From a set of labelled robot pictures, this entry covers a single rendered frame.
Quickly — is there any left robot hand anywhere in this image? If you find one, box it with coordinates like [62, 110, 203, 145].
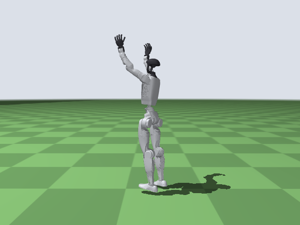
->
[114, 34, 125, 52]

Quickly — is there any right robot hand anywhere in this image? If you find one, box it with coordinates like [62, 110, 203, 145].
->
[144, 43, 152, 60]

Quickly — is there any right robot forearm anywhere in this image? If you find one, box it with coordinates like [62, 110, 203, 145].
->
[143, 56, 151, 70]

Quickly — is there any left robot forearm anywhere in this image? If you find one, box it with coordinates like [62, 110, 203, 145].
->
[119, 48, 133, 68]

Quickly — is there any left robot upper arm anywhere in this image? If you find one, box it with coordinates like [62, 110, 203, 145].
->
[126, 66, 151, 84]

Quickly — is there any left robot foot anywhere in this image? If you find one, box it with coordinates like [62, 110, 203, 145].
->
[139, 183, 158, 192]

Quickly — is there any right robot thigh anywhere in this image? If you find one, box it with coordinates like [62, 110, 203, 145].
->
[150, 118, 163, 157]

